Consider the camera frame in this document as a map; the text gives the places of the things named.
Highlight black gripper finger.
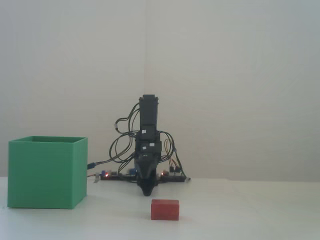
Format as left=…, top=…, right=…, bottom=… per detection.
left=146, top=167, right=159, bottom=197
left=136, top=167, right=149, bottom=197

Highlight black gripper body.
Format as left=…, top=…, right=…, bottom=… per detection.
left=134, top=151, right=162, bottom=170

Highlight red rectangular block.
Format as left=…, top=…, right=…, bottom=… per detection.
left=150, top=199, right=180, bottom=221

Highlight green square plastic bin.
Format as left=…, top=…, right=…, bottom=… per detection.
left=7, top=135, right=89, bottom=210

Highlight black base board with electronics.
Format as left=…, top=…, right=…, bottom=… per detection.
left=99, top=169, right=187, bottom=183

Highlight coloured jumper wires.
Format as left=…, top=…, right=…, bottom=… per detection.
left=164, top=139, right=181, bottom=174

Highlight black power cable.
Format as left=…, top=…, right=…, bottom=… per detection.
left=172, top=147, right=187, bottom=181

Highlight black looped servo cables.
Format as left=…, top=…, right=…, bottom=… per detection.
left=108, top=132, right=138, bottom=171

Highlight black cable with white tag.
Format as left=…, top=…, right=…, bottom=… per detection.
left=113, top=101, right=140, bottom=135

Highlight cable with blue plug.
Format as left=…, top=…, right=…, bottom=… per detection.
left=86, top=157, right=118, bottom=171

